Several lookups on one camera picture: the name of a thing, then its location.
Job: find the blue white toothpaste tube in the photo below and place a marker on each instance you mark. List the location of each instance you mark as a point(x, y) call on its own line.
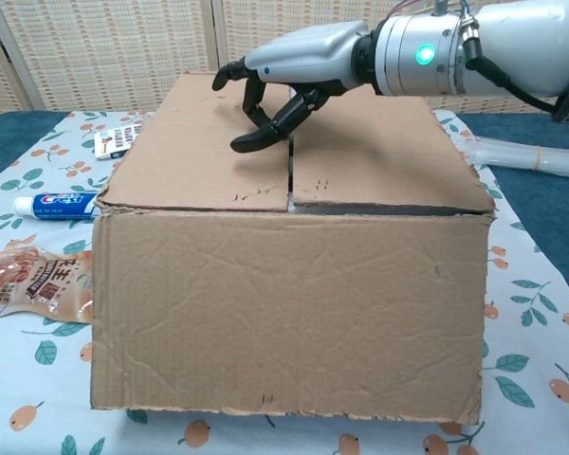
point(57, 205)

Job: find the orange brown snack pouch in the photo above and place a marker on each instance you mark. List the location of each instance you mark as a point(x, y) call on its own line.
point(33, 284)

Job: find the brown cardboard box red top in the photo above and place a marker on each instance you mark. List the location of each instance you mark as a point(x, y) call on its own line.
point(289, 308)

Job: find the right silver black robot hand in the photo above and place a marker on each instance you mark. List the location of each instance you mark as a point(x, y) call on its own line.
point(303, 54)

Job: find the woven rattan folding screen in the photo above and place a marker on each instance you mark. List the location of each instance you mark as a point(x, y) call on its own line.
point(99, 47)

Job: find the floral fruit print tablecloth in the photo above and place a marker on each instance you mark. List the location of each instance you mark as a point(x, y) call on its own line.
point(28, 379)

